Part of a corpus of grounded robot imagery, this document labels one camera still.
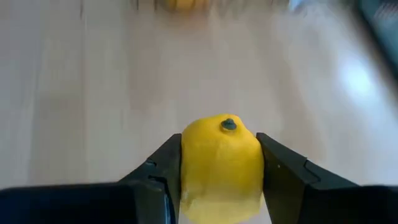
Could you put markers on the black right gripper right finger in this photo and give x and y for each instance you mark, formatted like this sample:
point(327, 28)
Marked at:
point(298, 196)

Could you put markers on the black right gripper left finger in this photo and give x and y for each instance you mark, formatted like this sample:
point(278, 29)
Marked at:
point(149, 199)

